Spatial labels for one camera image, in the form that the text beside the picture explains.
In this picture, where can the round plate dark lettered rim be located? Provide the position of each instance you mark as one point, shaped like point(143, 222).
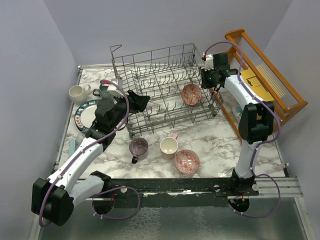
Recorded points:
point(85, 115)

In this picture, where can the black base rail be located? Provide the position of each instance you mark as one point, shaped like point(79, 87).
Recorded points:
point(167, 192)

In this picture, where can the dark green mug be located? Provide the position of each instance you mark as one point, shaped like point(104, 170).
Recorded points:
point(102, 92)

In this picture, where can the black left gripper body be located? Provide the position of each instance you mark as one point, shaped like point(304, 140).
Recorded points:
point(121, 106)

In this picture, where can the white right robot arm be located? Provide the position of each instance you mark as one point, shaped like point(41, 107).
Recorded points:
point(256, 122)

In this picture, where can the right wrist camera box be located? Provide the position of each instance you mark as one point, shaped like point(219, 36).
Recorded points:
point(208, 60)

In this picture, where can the cream mug at left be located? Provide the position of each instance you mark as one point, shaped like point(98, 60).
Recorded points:
point(78, 94)

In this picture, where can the purple mug black handle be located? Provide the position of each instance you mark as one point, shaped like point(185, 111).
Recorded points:
point(139, 148)

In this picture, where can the clear drinking glass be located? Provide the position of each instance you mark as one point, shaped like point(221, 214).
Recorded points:
point(80, 137)

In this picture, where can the red patterned bowl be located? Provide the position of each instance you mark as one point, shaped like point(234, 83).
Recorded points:
point(186, 161)
point(191, 94)

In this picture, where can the grey wire dish rack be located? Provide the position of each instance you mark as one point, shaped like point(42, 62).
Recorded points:
point(162, 74)

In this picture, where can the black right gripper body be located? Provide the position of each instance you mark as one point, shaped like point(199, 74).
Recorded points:
point(209, 78)

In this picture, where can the cream mug pink handle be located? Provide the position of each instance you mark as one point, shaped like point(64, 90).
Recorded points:
point(169, 146)

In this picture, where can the blue patterned clear dish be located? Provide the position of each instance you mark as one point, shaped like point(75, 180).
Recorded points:
point(237, 112)

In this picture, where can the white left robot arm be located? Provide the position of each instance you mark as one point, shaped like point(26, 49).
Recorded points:
point(54, 198)

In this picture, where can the wooden dish drying rack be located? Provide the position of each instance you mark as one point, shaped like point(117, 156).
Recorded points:
point(287, 101)

